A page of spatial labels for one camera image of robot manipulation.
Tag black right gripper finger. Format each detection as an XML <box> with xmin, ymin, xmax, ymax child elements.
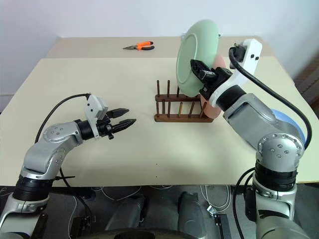
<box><xmin>190</xmin><ymin>59</ymin><xmax>217</xmax><ymax>83</ymax></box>

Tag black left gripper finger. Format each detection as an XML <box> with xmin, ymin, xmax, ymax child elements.
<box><xmin>110</xmin><ymin>108</ymin><xmax>130</xmax><ymax>119</ymax></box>
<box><xmin>114</xmin><ymin>119</ymin><xmax>138</xmax><ymax>133</ymax></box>

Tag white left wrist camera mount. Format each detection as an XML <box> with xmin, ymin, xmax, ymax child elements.
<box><xmin>84</xmin><ymin>94</ymin><xmax>110</xmax><ymax>139</ymax></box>

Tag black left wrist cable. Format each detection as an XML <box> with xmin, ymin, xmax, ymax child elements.
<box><xmin>35</xmin><ymin>93</ymin><xmax>91</xmax><ymax>144</ymax></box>

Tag pink plate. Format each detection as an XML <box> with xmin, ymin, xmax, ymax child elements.
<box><xmin>199</xmin><ymin>54</ymin><xmax>228</xmax><ymax>120</ymax></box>

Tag black cable under right arm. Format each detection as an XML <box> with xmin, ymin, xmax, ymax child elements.
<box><xmin>234</xmin><ymin>167</ymin><xmax>257</xmax><ymax>239</ymax></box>

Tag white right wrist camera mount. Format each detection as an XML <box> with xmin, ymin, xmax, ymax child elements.
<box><xmin>208</xmin><ymin>38</ymin><xmax>263</xmax><ymax>108</ymax></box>

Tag dark brown ribbed furniture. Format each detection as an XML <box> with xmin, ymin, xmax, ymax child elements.
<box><xmin>292</xmin><ymin>56</ymin><xmax>319</xmax><ymax>107</ymax></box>

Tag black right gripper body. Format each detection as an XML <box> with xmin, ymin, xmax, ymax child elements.
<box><xmin>199</xmin><ymin>66</ymin><xmax>235</xmax><ymax>99</ymax></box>

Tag blue plate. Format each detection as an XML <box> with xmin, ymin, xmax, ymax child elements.
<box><xmin>270</xmin><ymin>109</ymin><xmax>306</xmax><ymax>150</ymax></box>

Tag green plate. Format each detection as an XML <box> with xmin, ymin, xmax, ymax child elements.
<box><xmin>176</xmin><ymin>20</ymin><xmax>222</xmax><ymax>98</ymax></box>

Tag black device under table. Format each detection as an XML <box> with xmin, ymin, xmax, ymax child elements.
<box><xmin>72</xmin><ymin>216</ymin><xmax>97</xmax><ymax>236</ymax></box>

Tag orange handled pliers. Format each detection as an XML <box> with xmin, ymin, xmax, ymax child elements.
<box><xmin>122</xmin><ymin>41</ymin><xmax>156</xmax><ymax>52</ymax></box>

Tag white cable under table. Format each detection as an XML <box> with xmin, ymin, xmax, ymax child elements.
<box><xmin>199</xmin><ymin>184</ymin><xmax>233</xmax><ymax>210</ymax></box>
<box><xmin>92</xmin><ymin>185</ymin><xmax>143</xmax><ymax>203</ymax></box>

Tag dark rounded robot leg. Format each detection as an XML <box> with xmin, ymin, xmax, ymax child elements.
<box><xmin>178</xmin><ymin>191</ymin><xmax>207</xmax><ymax>239</ymax></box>
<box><xmin>106</xmin><ymin>194</ymin><xmax>150</xmax><ymax>232</ymax></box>

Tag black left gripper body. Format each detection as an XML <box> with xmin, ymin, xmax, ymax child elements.
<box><xmin>96</xmin><ymin>111</ymin><xmax>118</xmax><ymax>140</ymax></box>

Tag black cable under left arm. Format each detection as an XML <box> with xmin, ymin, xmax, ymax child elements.
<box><xmin>59</xmin><ymin>168</ymin><xmax>94</xmax><ymax>225</ymax></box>

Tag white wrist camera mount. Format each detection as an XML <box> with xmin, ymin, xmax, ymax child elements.
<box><xmin>84</xmin><ymin>94</ymin><xmax>110</xmax><ymax>139</ymax></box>
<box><xmin>208</xmin><ymin>38</ymin><xmax>263</xmax><ymax>108</ymax></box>

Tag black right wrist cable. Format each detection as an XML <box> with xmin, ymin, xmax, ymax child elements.
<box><xmin>228</xmin><ymin>42</ymin><xmax>313</xmax><ymax>150</ymax></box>

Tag wooden dish rack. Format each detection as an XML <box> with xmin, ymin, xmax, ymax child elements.
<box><xmin>154</xmin><ymin>79</ymin><xmax>215</xmax><ymax>123</ymax></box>

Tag small metal connector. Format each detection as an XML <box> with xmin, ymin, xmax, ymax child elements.
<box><xmin>207</xmin><ymin>204</ymin><xmax>218</xmax><ymax>218</ymax></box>

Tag black cable under arm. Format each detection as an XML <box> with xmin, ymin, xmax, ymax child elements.
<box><xmin>234</xmin><ymin>167</ymin><xmax>257</xmax><ymax>239</ymax></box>
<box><xmin>59</xmin><ymin>168</ymin><xmax>94</xmax><ymax>225</ymax></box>

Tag black box under table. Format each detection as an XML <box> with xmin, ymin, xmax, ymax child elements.
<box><xmin>213</xmin><ymin>213</ymin><xmax>232</xmax><ymax>239</ymax></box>

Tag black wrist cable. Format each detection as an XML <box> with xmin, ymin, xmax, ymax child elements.
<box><xmin>228</xmin><ymin>42</ymin><xmax>313</xmax><ymax>150</ymax></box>
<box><xmin>35</xmin><ymin>93</ymin><xmax>91</xmax><ymax>144</ymax></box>

